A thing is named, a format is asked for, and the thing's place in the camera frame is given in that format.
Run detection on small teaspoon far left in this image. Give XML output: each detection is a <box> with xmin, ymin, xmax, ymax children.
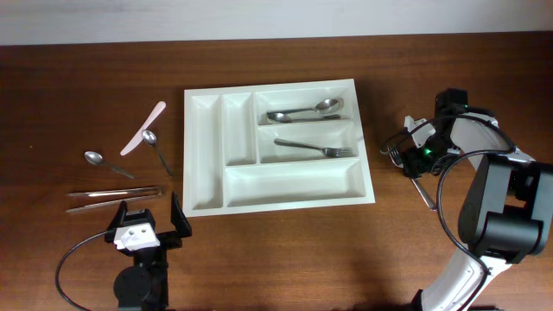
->
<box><xmin>84</xmin><ymin>151</ymin><xmax>135</xmax><ymax>179</ymax></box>

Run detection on metal tongs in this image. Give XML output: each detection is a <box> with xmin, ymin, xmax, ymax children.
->
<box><xmin>67</xmin><ymin>187</ymin><xmax>163</xmax><ymax>213</ymax></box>

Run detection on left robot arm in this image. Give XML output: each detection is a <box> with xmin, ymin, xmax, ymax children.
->
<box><xmin>105</xmin><ymin>193</ymin><xmax>192</xmax><ymax>310</ymax></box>

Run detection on fork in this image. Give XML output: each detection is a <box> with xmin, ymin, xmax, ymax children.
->
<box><xmin>389</xmin><ymin>149</ymin><xmax>437</xmax><ymax>212</ymax></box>
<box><xmin>274</xmin><ymin>138</ymin><xmax>354</xmax><ymax>158</ymax></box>

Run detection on white plastic cutlery tray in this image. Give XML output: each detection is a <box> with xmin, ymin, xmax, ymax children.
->
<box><xmin>182</xmin><ymin>79</ymin><xmax>376</xmax><ymax>217</ymax></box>

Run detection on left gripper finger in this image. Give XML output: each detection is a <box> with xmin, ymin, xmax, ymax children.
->
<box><xmin>170</xmin><ymin>192</ymin><xmax>193</xmax><ymax>238</ymax></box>
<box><xmin>107</xmin><ymin>200</ymin><xmax>128</xmax><ymax>232</ymax></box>

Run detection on small teaspoon near knife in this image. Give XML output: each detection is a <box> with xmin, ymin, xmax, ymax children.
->
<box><xmin>142</xmin><ymin>130</ymin><xmax>173</xmax><ymax>177</ymax></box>

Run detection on large spoon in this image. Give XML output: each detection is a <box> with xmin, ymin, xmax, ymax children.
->
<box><xmin>267</xmin><ymin>113</ymin><xmax>340</xmax><ymax>124</ymax></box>
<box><xmin>266</xmin><ymin>98</ymin><xmax>343</xmax><ymax>115</ymax></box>

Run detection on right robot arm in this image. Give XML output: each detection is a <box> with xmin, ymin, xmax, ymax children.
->
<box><xmin>384</xmin><ymin>88</ymin><xmax>552</xmax><ymax>310</ymax></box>

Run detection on pink plastic knife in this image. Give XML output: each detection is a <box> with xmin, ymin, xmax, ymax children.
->
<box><xmin>119</xmin><ymin>101</ymin><xmax>167</xmax><ymax>156</ymax></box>

